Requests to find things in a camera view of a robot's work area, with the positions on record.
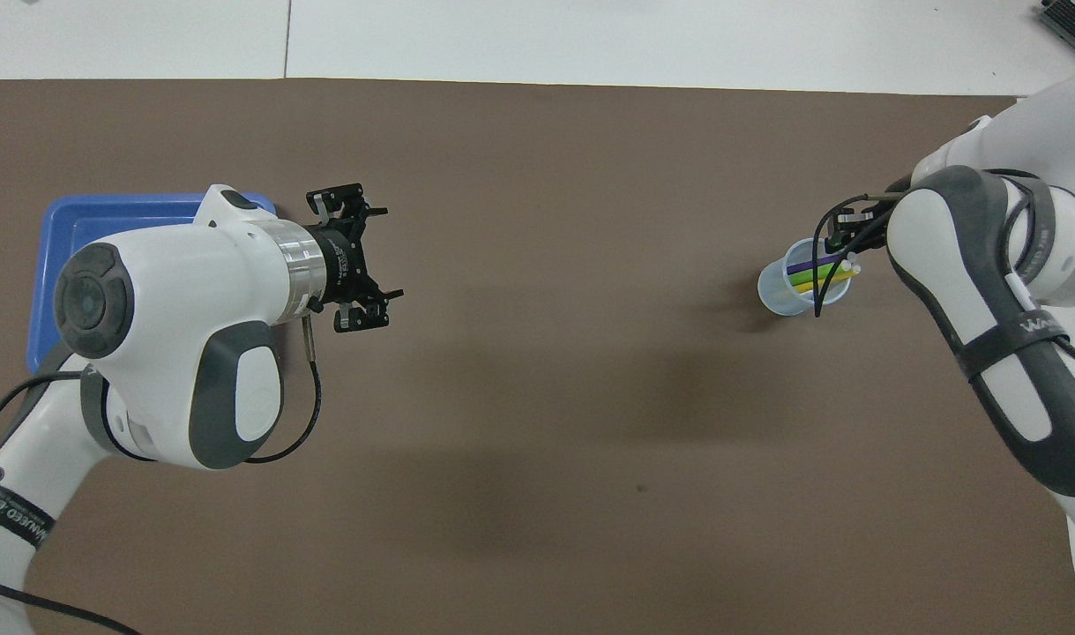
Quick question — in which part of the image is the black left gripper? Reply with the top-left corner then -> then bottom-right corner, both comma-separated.
306,183 -> 404,333

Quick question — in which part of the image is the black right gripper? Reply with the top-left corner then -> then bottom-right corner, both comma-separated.
826,190 -> 900,254

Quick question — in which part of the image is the green pen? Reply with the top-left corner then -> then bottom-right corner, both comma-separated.
791,264 -> 855,286

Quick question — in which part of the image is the yellow pen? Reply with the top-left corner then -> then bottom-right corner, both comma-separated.
795,256 -> 862,295

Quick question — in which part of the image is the blue plastic tray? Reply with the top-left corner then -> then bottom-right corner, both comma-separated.
26,194 -> 278,376

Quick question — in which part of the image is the clear plastic cup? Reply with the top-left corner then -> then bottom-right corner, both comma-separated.
758,236 -> 851,317

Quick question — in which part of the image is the brown table mat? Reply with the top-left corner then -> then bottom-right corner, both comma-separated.
0,78 -> 1075,635

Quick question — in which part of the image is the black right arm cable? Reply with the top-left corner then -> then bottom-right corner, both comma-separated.
813,168 -> 1075,371

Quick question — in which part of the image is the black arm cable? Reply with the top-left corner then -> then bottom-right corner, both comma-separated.
0,313 -> 324,635
813,168 -> 1075,371

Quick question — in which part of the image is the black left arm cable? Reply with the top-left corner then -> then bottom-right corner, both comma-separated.
0,313 -> 324,635

